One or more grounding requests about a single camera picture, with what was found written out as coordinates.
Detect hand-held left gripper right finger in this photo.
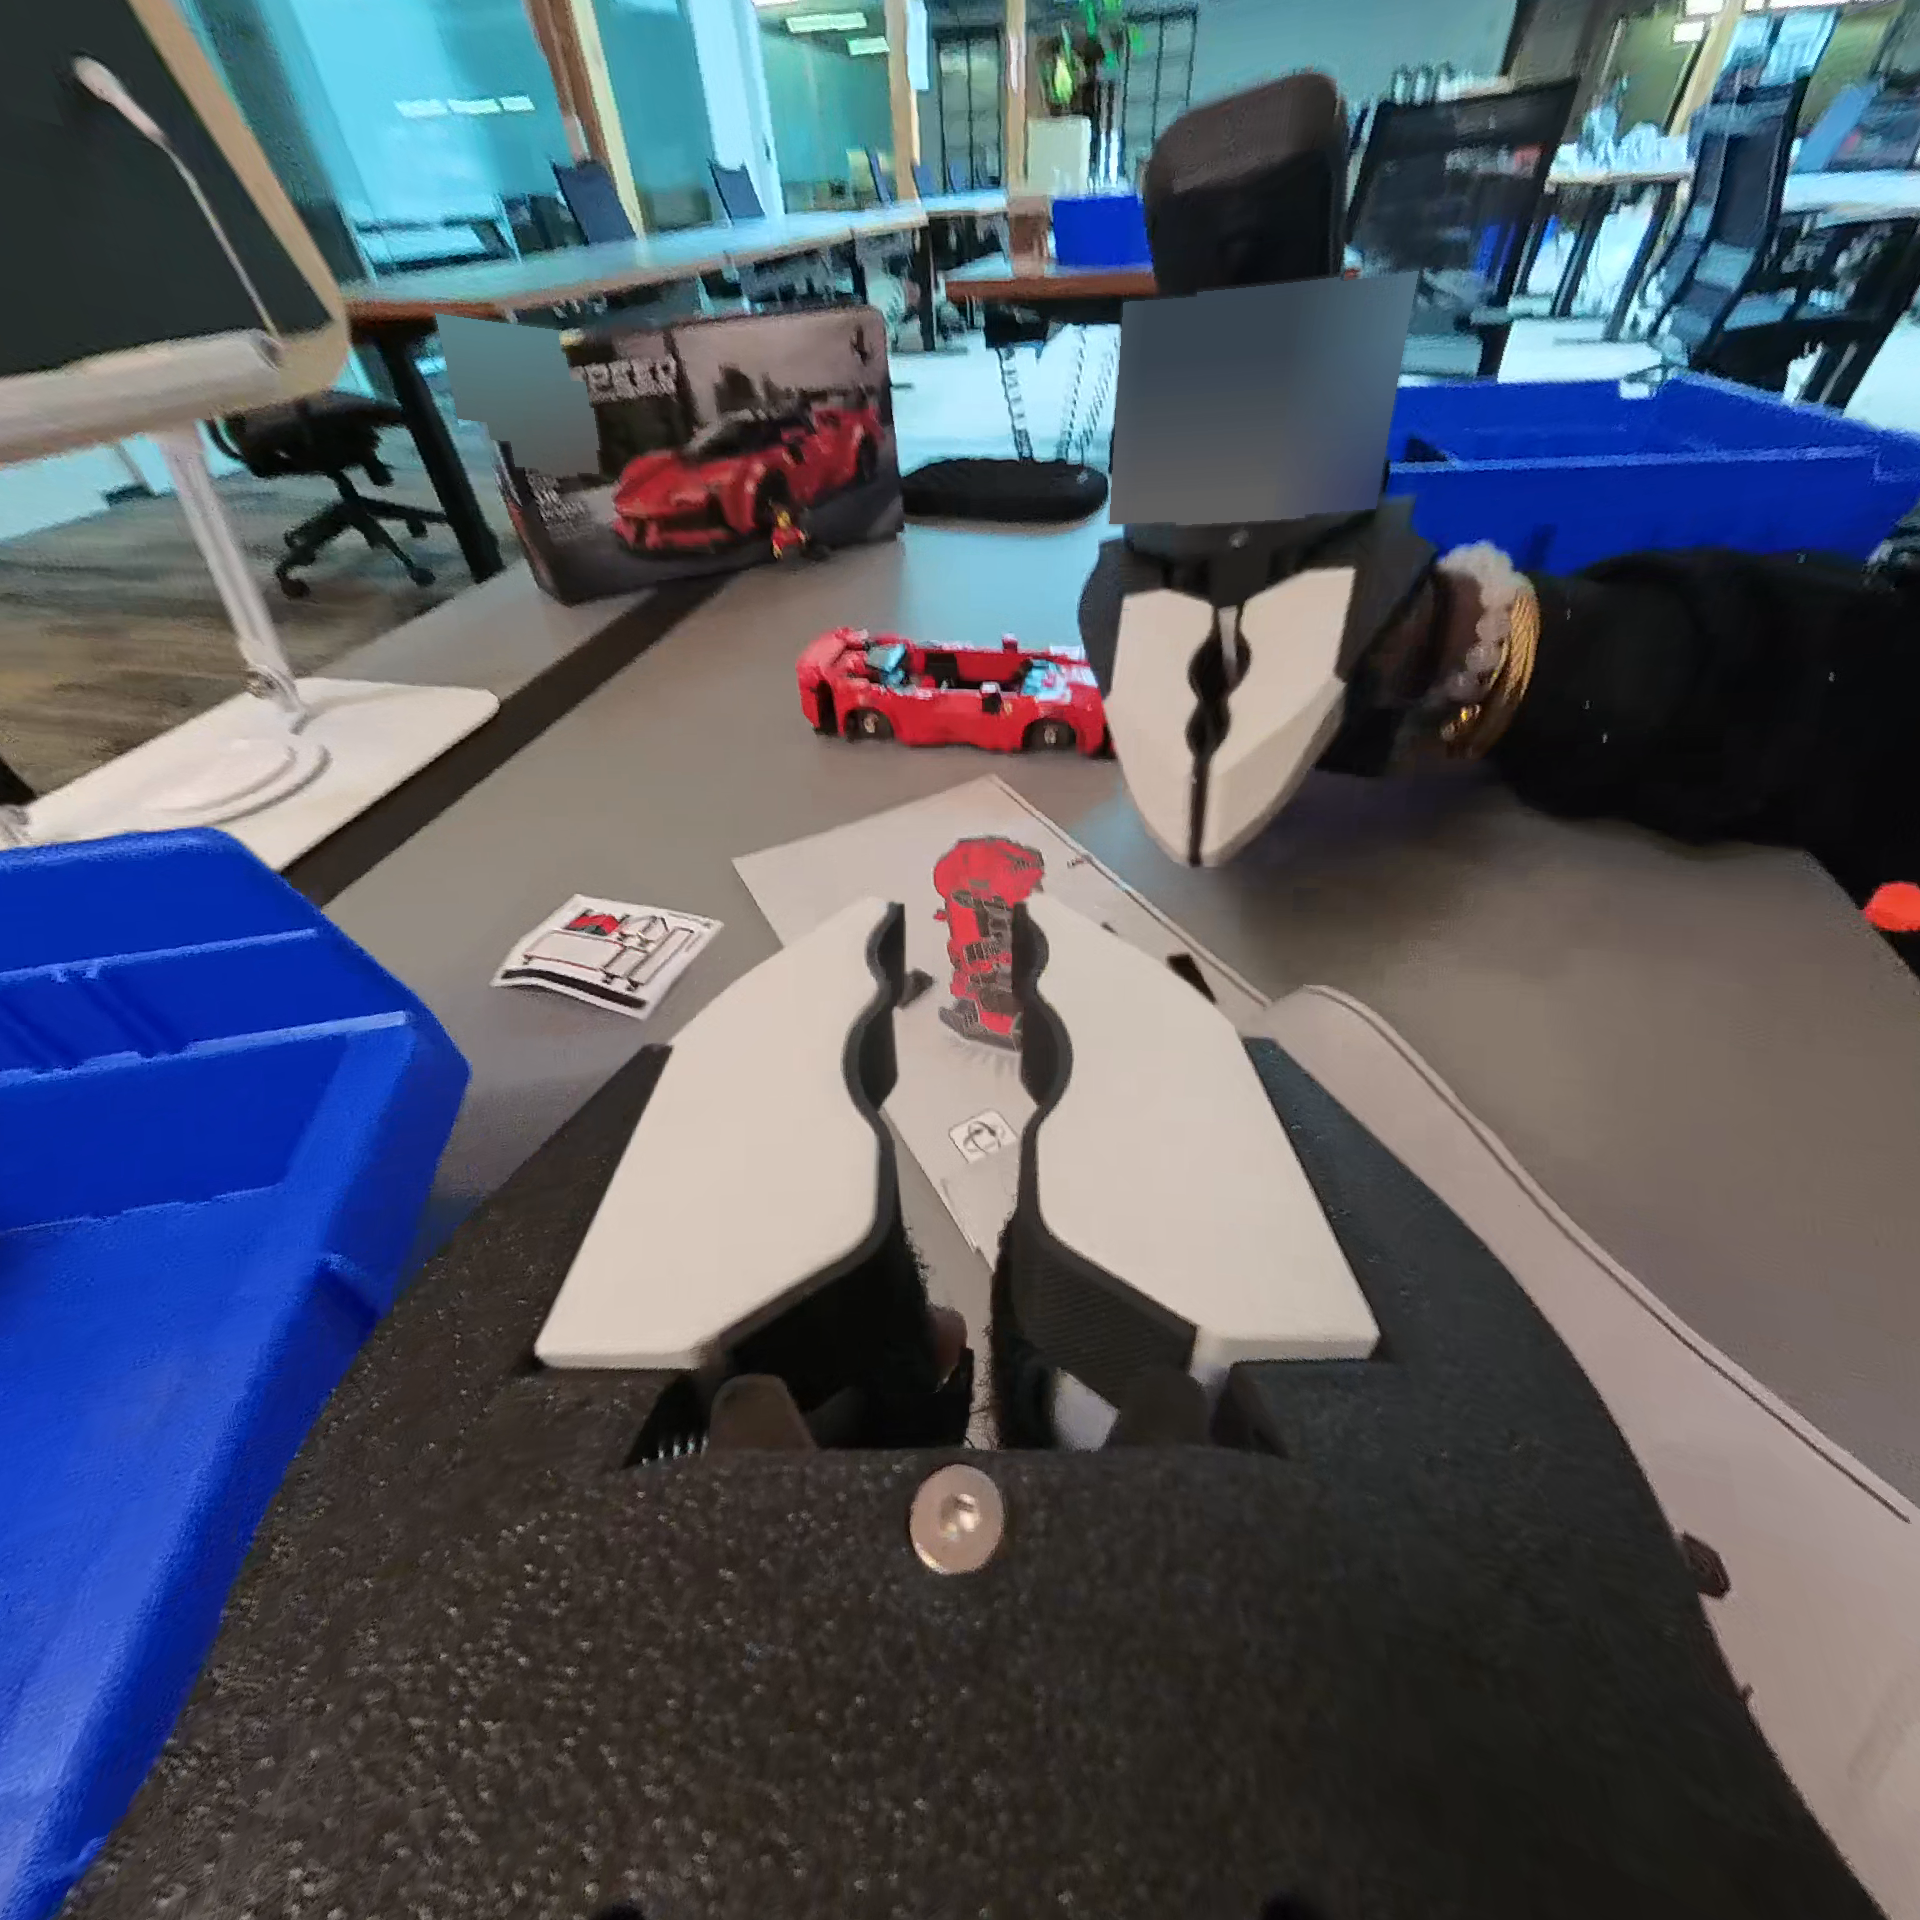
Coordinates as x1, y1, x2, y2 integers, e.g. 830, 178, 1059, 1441
991, 899, 1384, 1441

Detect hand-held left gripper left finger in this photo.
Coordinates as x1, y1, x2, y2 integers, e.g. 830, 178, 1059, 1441
531, 894, 914, 1373

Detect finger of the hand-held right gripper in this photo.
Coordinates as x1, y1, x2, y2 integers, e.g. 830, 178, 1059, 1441
1201, 567, 1358, 872
1115, 587, 1225, 872

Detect blue plastic bin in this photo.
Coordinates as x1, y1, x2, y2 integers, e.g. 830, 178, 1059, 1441
1384, 370, 1920, 579
1050, 197, 1154, 273
0, 827, 473, 1920

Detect person's right forearm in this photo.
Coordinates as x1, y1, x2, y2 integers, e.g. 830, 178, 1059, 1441
1498, 548, 1920, 920

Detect red lego car model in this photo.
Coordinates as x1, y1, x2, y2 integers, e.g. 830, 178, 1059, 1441
797, 627, 1115, 761

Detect lego instruction booklet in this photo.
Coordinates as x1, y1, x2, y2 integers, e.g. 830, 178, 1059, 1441
733, 773, 1920, 1912

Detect lego car set box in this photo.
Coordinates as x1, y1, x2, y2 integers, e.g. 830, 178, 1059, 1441
493, 309, 907, 609

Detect person's right hand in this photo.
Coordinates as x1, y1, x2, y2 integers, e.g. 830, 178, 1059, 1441
1322, 575, 1467, 776

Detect black mesh office chair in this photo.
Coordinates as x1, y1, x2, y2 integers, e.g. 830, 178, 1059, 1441
1653, 77, 1920, 407
1351, 83, 1579, 378

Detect sticker sheet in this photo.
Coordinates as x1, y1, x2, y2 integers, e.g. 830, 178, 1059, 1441
490, 894, 726, 1023

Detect black textured pad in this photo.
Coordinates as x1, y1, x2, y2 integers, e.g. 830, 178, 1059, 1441
899, 457, 1111, 523

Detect white bead bracelet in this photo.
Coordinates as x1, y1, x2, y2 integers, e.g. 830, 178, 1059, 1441
1434, 542, 1518, 693

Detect gold bracelet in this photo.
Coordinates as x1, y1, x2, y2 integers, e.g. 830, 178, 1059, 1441
1438, 584, 1547, 761

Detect white cable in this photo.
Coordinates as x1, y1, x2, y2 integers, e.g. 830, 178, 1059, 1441
73, 56, 289, 360

